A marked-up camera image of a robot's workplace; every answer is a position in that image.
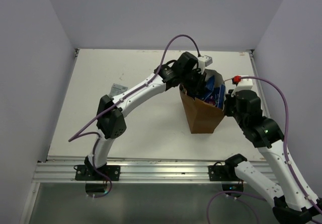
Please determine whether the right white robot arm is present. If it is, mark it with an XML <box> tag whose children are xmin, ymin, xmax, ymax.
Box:
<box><xmin>224</xmin><ymin>90</ymin><xmax>321</xmax><ymax>223</ymax></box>

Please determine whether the blue Burts chilli bag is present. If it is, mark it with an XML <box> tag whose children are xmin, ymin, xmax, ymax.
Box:
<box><xmin>203</xmin><ymin>76</ymin><xmax>215</xmax><ymax>101</ymax></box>

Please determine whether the blue-green Burts sea salt bag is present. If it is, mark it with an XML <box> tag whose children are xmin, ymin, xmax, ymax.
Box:
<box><xmin>213</xmin><ymin>84</ymin><xmax>226</xmax><ymax>109</ymax></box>

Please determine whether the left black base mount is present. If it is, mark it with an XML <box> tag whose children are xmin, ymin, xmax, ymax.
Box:
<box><xmin>73</xmin><ymin>165</ymin><xmax>120</xmax><ymax>198</ymax></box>

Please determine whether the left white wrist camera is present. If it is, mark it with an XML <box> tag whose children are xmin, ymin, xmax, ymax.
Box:
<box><xmin>197</xmin><ymin>55</ymin><xmax>213</xmax><ymax>69</ymax></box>

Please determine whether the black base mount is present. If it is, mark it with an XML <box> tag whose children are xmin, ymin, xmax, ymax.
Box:
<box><xmin>73</xmin><ymin>165</ymin><xmax>120</xmax><ymax>198</ymax></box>
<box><xmin>208</xmin><ymin>162</ymin><xmax>244</xmax><ymax>192</ymax></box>

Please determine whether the brown paper bag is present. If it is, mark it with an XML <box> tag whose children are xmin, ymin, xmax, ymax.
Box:
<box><xmin>179</xmin><ymin>69</ymin><xmax>225</xmax><ymax>134</ymax></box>

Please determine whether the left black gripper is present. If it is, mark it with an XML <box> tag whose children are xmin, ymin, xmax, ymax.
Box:
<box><xmin>180</xmin><ymin>67</ymin><xmax>206</xmax><ymax>95</ymax></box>

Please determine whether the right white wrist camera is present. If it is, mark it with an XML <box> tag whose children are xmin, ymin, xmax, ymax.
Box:
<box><xmin>231</xmin><ymin>76</ymin><xmax>253</xmax><ymax>96</ymax></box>

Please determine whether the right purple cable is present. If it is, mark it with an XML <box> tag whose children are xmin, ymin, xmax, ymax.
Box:
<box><xmin>241</xmin><ymin>76</ymin><xmax>322</xmax><ymax>222</ymax></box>

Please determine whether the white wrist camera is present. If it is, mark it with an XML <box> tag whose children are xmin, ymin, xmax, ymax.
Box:
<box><xmin>197</xmin><ymin>55</ymin><xmax>213</xmax><ymax>69</ymax></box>
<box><xmin>231</xmin><ymin>76</ymin><xmax>253</xmax><ymax>96</ymax></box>

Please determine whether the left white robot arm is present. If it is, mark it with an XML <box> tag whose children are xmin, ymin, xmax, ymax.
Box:
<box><xmin>84</xmin><ymin>52</ymin><xmax>208</xmax><ymax>180</ymax></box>

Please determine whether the purple snack bag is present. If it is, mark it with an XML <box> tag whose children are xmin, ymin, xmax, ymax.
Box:
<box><xmin>205</xmin><ymin>95</ymin><xmax>218</xmax><ymax>107</ymax></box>

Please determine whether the grey-green Himalaya snack packet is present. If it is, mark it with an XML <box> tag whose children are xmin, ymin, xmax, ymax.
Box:
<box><xmin>108</xmin><ymin>84</ymin><xmax>128</xmax><ymax>98</ymax></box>

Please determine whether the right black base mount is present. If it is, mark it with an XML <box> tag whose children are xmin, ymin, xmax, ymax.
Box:
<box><xmin>208</xmin><ymin>162</ymin><xmax>244</xmax><ymax>192</ymax></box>

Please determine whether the aluminium mounting rail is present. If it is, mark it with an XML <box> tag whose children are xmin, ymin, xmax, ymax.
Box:
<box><xmin>32</xmin><ymin>158</ymin><xmax>297</xmax><ymax>184</ymax></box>

